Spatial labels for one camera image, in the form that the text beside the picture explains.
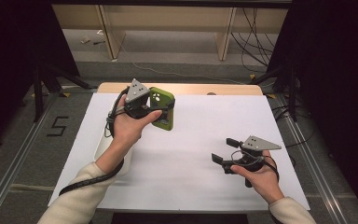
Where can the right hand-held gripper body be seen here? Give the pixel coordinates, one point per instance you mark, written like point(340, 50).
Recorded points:
point(259, 143)

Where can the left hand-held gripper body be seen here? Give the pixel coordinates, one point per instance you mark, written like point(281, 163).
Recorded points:
point(136, 93)

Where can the green clown phone case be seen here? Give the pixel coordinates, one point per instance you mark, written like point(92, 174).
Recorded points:
point(165, 95)

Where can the long white plastic box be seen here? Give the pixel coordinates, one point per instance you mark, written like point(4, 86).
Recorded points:
point(101, 149)

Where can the person's left hand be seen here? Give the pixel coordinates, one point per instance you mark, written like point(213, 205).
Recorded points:
point(127, 129)

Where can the person's right hand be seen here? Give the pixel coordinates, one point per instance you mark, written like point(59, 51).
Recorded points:
point(262, 182)

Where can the yellow tape piece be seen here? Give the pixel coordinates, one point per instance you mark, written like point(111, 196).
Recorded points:
point(64, 94)
point(272, 96)
point(252, 76)

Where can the black metal stand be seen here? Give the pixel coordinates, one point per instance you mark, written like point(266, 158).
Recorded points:
point(38, 93)
point(293, 93)

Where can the small black pen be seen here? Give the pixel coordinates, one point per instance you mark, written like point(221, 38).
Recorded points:
point(99, 42)

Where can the small white paper scrap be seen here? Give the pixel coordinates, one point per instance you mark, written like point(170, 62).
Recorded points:
point(100, 31)

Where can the small white floor object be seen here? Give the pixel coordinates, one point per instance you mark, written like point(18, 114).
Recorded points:
point(85, 40)

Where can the light wooden shelf unit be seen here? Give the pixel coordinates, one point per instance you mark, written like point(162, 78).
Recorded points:
point(167, 18)

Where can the black metal crossbar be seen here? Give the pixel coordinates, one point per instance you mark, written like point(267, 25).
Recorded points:
point(167, 3)

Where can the black curtain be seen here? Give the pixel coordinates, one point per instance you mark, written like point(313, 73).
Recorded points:
point(6, 62)
point(338, 77)

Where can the aluminium floor rail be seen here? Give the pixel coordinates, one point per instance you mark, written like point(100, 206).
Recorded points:
point(310, 161)
point(15, 161)

